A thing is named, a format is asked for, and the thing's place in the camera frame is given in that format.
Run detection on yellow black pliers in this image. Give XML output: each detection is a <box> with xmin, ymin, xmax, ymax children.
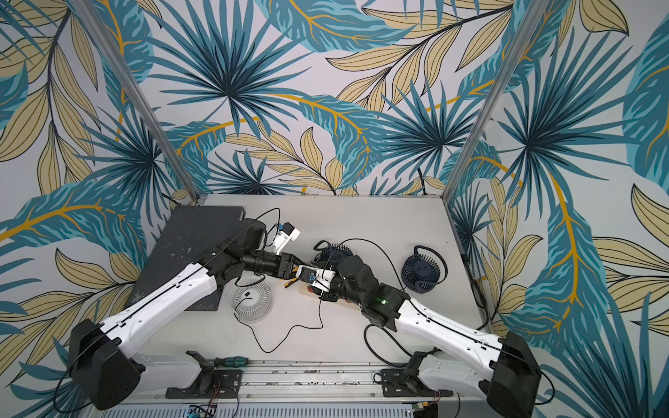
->
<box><xmin>284</xmin><ymin>278</ymin><xmax>299</xmax><ymax>288</ymax></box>

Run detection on power strip black cable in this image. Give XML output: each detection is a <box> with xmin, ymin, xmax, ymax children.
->
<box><xmin>362</xmin><ymin>323</ymin><xmax>419</xmax><ymax>369</ymax></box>

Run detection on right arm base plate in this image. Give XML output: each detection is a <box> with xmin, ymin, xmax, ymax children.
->
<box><xmin>373</xmin><ymin>369</ymin><xmax>455</xmax><ymax>399</ymax></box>

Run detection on dark grey board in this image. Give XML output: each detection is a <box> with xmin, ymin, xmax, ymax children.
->
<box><xmin>125</xmin><ymin>207</ymin><xmax>245</xmax><ymax>307</ymax></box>

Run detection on aluminium rail frame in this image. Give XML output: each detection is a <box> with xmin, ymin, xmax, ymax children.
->
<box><xmin>77</xmin><ymin>359</ymin><xmax>534</xmax><ymax>418</ymax></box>

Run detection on beige red power strip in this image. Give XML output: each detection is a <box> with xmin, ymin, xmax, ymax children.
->
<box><xmin>297</xmin><ymin>282</ymin><xmax>361</xmax><ymax>311</ymax></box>

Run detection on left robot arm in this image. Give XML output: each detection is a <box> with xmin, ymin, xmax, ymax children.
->
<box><xmin>66</xmin><ymin>219</ymin><xmax>300</xmax><ymax>410</ymax></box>

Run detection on white desk fan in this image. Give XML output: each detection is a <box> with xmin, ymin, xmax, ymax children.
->
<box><xmin>229</xmin><ymin>281</ymin><xmax>274</xmax><ymax>324</ymax></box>

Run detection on white fan black cable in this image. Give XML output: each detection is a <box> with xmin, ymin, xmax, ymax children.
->
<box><xmin>233</xmin><ymin>294</ymin><xmax>325</xmax><ymax>355</ymax></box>

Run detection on navy desk fan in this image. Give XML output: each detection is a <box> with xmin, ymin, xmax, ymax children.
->
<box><xmin>314</xmin><ymin>240</ymin><xmax>354</xmax><ymax>266</ymax></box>
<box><xmin>400</xmin><ymin>245</ymin><xmax>449</xmax><ymax>294</ymax></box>

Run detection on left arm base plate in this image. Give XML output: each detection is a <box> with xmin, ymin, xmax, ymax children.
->
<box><xmin>166</xmin><ymin>369</ymin><xmax>243</xmax><ymax>400</ymax></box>

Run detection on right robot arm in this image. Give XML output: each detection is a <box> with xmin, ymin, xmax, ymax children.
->
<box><xmin>301</xmin><ymin>256</ymin><xmax>542</xmax><ymax>417</ymax></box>

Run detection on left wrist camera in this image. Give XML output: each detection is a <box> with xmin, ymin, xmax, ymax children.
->
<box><xmin>272</xmin><ymin>222</ymin><xmax>301</xmax><ymax>255</ymax></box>

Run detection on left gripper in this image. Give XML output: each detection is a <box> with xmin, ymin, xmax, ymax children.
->
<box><xmin>244</xmin><ymin>249</ymin><xmax>314</xmax><ymax>280</ymax></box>

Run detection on green handled screwdriver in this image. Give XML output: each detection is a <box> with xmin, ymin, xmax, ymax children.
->
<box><xmin>214</xmin><ymin>356</ymin><xmax>250</xmax><ymax>369</ymax></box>

